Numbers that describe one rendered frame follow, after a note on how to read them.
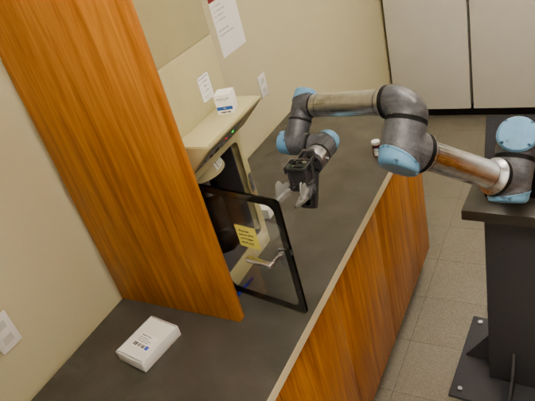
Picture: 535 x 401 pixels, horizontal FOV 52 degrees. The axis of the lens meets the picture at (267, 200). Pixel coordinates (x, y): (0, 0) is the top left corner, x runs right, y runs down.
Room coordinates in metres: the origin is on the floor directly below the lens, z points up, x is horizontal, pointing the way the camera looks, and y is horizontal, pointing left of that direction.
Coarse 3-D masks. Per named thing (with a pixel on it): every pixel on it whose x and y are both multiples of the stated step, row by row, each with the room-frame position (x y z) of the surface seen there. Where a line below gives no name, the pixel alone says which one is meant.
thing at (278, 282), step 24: (216, 192) 1.32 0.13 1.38; (240, 192) 1.26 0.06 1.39; (216, 216) 1.34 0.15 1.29; (240, 216) 1.27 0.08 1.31; (264, 216) 1.21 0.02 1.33; (264, 240) 1.22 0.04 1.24; (288, 240) 1.17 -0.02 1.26; (240, 264) 1.32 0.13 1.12; (288, 264) 1.18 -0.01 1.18; (240, 288) 1.34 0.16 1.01; (264, 288) 1.27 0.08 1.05; (288, 288) 1.20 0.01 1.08
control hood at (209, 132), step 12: (240, 96) 1.62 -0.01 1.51; (252, 96) 1.59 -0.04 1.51; (216, 108) 1.58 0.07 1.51; (240, 108) 1.52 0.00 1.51; (252, 108) 1.56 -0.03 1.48; (204, 120) 1.51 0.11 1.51; (216, 120) 1.48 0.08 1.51; (228, 120) 1.46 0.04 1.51; (240, 120) 1.50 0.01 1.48; (192, 132) 1.45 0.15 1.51; (204, 132) 1.42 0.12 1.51; (216, 132) 1.40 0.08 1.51; (228, 132) 1.44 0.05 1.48; (192, 144) 1.37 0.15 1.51; (204, 144) 1.35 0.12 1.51; (216, 144) 1.38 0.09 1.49; (192, 156) 1.35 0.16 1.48; (204, 156) 1.33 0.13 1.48; (192, 168) 1.36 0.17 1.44
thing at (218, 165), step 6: (216, 162) 1.55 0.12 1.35; (222, 162) 1.58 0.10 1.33; (210, 168) 1.53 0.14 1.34; (216, 168) 1.54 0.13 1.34; (222, 168) 1.56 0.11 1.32; (204, 174) 1.52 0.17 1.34; (210, 174) 1.52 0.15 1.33; (216, 174) 1.53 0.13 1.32; (198, 180) 1.51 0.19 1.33; (204, 180) 1.51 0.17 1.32
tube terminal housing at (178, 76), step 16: (192, 48) 1.56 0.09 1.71; (208, 48) 1.62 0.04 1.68; (176, 64) 1.49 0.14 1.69; (192, 64) 1.55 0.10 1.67; (208, 64) 1.60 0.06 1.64; (176, 80) 1.47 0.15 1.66; (192, 80) 1.53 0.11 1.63; (224, 80) 1.65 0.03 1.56; (176, 96) 1.46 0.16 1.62; (192, 96) 1.51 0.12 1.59; (176, 112) 1.44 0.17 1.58; (192, 112) 1.49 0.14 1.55; (208, 112) 1.55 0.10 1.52; (192, 128) 1.47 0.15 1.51; (240, 144) 1.64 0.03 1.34; (240, 160) 1.66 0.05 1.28; (240, 176) 1.64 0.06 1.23; (256, 192) 1.65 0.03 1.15
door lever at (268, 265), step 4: (276, 252) 1.20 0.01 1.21; (248, 256) 1.22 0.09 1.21; (276, 256) 1.19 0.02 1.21; (280, 256) 1.19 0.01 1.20; (248, 260) 1.21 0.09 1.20; (252, 260) 1.20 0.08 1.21; (256, 260) 1.19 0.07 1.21; (260, 260) 1.19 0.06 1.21; (264, 260) 1.18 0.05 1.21; (272, 260) 1.18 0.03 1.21; (276, 260) 1.18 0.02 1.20; (256, 264) 1.19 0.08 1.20; (260, 264) 1.18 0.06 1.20; (264, 264) 1.17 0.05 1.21; (268, 264) 1.16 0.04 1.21; (272, 264) 1.16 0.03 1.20; (268, 268) 1.16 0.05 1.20
